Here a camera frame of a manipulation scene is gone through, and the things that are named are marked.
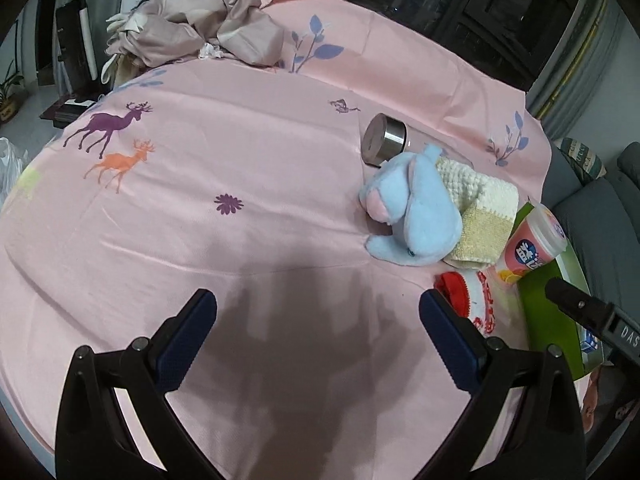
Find light blue plush toy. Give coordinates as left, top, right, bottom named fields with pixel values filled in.
left=358, top=144, right=462, bottom=266

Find person's right hand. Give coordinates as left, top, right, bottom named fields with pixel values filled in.
left=582, top=365, right=605, bottom=434

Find blue orange tissue pack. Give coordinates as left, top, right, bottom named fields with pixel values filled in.
left=579, top=327, right=603, bottom=367

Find grey sofa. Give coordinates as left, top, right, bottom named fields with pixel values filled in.
left=542, top=142, right=639, bottom=316

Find glass bottle steel cap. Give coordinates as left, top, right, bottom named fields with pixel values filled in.
left=360, top=112, right=474, bottom=170

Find crumpled beige fabric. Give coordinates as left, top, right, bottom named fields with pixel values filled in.
left=106, top=0, right=284, bottom=68

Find beige white knitted cloth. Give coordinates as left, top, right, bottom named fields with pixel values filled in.
left=436, top=157, right=518, bottom=270

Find striped cushion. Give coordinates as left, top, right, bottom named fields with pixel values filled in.
left=554, top=138, right=606, bottom=185

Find red white knitted cloth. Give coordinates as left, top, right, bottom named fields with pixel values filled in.
left=435, top=270, right=496, bottom=336

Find pink gum container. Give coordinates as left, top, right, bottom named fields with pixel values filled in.
left=495, top=205, right=567, bottom=285

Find pink printed tablecloth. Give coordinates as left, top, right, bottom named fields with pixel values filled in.
left=1, top=0, right=552, bottom=479

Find green cardboard box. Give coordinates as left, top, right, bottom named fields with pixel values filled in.
left=512, top=202, right=597, bottom=379

